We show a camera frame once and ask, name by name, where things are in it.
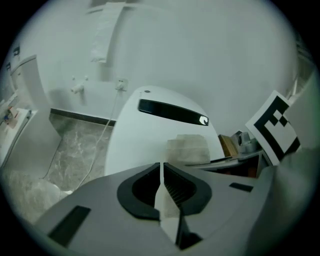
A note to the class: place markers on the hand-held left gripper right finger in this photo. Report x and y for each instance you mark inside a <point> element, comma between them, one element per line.
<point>225,197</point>

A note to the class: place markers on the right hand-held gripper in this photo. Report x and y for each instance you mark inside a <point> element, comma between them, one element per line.
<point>275,125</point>

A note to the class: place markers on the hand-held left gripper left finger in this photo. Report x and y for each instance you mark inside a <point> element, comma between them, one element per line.
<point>100,200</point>

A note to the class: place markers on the white cleaning cloth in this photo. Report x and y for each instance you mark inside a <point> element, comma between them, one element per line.
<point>187,150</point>

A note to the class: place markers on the white toilet lid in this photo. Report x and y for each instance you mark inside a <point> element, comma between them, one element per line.
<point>140,140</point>

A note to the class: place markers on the white smart toilet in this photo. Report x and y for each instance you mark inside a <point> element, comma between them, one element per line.
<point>162,96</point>

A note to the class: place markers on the white square tank toilet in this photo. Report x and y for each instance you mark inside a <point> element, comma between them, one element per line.
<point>27,100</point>

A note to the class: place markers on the hanging toilet paper roll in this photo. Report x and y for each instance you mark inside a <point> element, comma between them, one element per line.
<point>103,30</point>

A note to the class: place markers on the curved wooden planks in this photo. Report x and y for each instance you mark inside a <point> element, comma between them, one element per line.
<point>227,146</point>

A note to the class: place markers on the orange box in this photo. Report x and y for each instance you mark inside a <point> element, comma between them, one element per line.
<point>13,117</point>

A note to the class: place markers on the white wall water valve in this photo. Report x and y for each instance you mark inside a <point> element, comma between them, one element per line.
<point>77,87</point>

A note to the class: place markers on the white wall socket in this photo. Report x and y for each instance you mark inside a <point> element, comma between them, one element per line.
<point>122,82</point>

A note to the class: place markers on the metal wall hook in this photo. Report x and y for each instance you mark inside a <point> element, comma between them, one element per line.
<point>9,66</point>
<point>16,51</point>

